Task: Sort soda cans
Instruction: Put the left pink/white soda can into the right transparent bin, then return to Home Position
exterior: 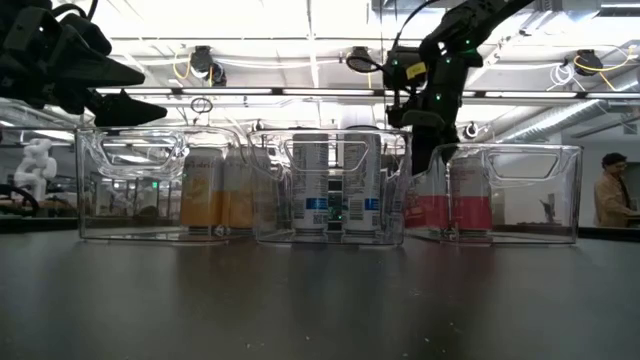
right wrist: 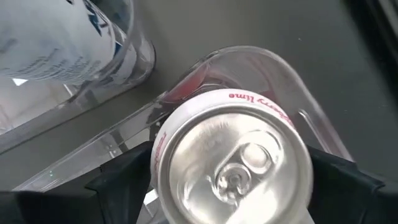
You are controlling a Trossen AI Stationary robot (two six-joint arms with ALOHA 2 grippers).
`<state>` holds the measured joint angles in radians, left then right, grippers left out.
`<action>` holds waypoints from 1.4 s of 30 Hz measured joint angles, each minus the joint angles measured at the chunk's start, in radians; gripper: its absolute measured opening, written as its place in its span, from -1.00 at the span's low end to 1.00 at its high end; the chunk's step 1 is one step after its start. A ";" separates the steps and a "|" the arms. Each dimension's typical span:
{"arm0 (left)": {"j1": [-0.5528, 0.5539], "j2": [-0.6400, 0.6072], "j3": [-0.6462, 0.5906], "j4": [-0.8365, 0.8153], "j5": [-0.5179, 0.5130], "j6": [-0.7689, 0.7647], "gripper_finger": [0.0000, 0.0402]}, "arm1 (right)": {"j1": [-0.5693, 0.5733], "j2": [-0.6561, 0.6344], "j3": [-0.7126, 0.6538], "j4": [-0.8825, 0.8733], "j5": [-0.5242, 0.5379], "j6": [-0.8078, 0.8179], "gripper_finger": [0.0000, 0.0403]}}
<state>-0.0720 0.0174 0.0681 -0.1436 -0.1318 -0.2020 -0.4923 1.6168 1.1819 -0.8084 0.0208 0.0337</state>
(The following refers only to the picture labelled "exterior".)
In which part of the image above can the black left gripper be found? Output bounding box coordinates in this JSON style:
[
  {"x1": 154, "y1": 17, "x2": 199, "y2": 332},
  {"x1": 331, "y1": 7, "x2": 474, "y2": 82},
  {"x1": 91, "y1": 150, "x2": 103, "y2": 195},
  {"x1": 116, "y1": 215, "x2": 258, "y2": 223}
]
[{"x1": 0, "y1": 0, "x2": 169, "y2": 128}]

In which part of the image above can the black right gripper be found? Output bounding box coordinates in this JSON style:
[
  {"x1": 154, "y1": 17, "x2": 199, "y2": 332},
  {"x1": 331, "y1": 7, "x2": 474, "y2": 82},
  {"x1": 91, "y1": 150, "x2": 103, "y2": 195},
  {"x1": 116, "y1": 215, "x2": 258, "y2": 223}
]
[{"x1": 399, "y1": 61, "x2": 464, "y2": 177}]

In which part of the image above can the clear plastic bin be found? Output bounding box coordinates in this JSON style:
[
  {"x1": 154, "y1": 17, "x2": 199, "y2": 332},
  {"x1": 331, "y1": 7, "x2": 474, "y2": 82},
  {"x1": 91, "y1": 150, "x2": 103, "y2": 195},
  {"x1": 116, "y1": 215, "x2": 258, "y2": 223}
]
[
  {"x1": 404, "y1": 142, "x2": 586, "y2": 247},
  {"x1": 74, "y1": 125, "x2": 259, "y2": 245},
  {"x1": 246, "y1": 128, "x2": 413, "y2": 247}
]

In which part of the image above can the horizontal light bar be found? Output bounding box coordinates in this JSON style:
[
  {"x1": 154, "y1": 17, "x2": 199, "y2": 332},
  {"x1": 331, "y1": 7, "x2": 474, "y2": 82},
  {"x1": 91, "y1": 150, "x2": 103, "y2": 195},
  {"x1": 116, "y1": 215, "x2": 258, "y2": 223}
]
[{"x1": 93, "y1": 86, "x2": 640, "y2": 100}]

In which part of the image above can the person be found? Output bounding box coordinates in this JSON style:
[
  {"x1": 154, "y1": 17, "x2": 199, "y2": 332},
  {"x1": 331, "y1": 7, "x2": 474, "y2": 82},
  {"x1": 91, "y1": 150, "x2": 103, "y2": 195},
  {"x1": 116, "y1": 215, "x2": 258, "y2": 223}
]
[{"x1": 593, "y1": 151, "x2": 640, "y2": 229}]

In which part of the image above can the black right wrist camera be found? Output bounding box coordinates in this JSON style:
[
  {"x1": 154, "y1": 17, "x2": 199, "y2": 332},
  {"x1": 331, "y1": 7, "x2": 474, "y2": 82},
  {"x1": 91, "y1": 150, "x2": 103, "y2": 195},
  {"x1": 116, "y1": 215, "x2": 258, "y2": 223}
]
[{"x1": 382, "y1": 46, "x2": 430, "y2": 96}]

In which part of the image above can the pink Spindrift raspberry can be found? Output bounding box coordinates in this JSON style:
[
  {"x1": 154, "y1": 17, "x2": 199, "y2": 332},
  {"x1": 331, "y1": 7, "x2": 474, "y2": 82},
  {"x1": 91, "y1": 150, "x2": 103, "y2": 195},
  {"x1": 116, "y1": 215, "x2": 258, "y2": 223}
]
[
  {"x1": 448, "y1": 155, "x2": 494, "y2": 235},
  {"x1": 405, "y1": 157, "x2": 451, "y2": 235}
]

